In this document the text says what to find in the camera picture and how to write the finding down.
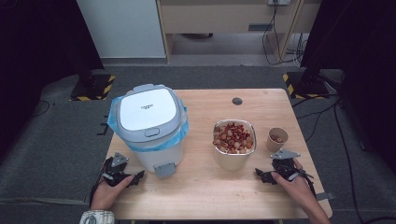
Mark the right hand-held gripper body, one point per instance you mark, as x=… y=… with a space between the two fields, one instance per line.
x=284 y=165

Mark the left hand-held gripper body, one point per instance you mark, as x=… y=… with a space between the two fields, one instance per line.
x=115 y=169

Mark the brown paper cup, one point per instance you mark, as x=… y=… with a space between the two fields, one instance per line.
x=274 y=146

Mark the metal square bowl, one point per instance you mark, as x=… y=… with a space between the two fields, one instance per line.
x=232 y=161

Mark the white pedal trash can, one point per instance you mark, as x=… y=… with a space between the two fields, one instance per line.
x=146 y=109

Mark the person's right hand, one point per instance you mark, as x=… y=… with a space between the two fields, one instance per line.
x=297 y=189

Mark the person's left hand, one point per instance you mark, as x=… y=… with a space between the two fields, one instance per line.
x=104 y=196

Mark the few dried fruit pieces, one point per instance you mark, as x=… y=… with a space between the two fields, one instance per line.
x=277 y=139

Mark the blue trash bag liner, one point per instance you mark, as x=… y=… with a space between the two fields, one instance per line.
x=162 y=145

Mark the pile of dried fruit slices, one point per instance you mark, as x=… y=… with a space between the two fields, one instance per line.
x=233 y=137

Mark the grey tape piece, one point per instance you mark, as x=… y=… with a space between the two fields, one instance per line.
x=326 y=196

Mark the black striped stand base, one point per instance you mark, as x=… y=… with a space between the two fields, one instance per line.
x=308 y=87
x=93 y=88

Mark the black curtain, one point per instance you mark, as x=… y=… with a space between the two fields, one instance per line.
x=361 y=62
x=37 y=62

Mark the white cabinet panel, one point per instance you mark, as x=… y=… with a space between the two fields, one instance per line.
x=121 y=28

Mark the light wooden desk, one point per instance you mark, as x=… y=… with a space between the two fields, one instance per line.
x=218 y=17

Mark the white power socket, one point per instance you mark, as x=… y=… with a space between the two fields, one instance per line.
x=278 y=2

